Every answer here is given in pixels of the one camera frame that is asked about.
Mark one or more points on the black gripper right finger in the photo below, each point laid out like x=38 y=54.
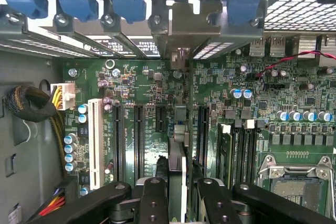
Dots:
x=218 y=205

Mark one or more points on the silver rear port block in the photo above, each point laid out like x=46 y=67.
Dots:
x=266 y=47

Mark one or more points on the empty black RAM slot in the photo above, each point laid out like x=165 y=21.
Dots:
x=239 y=155

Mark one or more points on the installed RAM stick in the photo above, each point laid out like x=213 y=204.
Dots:
x=225 y=155

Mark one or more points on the green motherboard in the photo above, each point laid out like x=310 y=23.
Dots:
x=147 y=87

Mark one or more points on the white power connector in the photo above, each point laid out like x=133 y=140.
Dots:
x=65 y=96

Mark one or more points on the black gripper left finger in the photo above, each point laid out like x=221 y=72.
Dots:
x=153 y=203

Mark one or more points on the CPU socket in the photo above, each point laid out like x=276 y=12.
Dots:
x=296 y=190

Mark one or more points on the black open PC case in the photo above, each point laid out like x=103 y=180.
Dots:
x=26 y=155

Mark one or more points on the short black expansion slot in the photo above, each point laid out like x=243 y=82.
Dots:
x=161 y=119

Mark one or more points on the long black expansion slot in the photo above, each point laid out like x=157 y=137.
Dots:
x=139 y=142
x=118 y=142
x=203 y=140

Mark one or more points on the white expansion slot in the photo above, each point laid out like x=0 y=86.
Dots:
x=96 y=142

